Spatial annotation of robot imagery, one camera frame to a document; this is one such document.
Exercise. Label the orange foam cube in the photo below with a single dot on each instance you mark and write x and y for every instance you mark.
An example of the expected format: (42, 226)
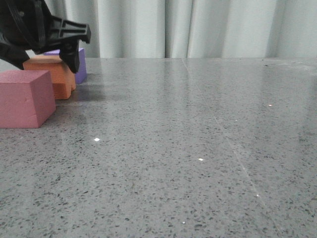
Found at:
(63, 79)

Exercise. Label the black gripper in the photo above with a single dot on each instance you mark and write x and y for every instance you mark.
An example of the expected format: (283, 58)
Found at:
(29, 24)

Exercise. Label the pale green curtain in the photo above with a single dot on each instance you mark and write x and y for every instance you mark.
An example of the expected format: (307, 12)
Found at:
(195, 28)

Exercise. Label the purple foam cube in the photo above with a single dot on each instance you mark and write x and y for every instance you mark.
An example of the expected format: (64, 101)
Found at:
(81, 75)

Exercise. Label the red foam cube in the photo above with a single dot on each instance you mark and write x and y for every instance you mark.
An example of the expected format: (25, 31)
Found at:
(26, 98)

